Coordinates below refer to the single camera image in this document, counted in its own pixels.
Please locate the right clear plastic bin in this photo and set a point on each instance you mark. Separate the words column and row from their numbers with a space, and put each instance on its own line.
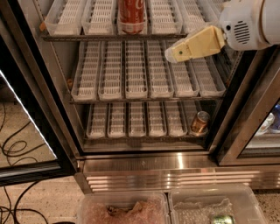
column 200, row 203

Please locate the stainless steel fridge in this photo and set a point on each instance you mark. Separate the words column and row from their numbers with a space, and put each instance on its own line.
column 168, row 162

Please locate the closed right fridge door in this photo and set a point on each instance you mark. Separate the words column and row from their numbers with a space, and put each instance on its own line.
column 254, row 138

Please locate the orange soda can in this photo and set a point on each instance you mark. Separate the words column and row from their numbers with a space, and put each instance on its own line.
column 200, row 122

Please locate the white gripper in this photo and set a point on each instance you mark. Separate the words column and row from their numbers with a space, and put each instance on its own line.
column 240, row 25

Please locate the crumpled brown paper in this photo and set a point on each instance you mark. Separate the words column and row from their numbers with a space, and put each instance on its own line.
column 117, row 211

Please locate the clear plastic bin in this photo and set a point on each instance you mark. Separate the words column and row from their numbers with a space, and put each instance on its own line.
column 200, row 203
column 93, row 208

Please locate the green can in bin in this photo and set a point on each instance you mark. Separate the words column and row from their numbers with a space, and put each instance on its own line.
column 223, row 219

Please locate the left clear plastic bin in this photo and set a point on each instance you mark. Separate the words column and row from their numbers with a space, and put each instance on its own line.
column 93, row 208

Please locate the open glass fridge door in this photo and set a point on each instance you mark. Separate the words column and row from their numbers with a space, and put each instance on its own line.
column 37, row 72

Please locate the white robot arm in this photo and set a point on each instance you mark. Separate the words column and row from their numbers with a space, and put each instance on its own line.
column 270, row 22

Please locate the red coke can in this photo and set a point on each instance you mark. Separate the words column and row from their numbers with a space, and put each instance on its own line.
column 131, row 14

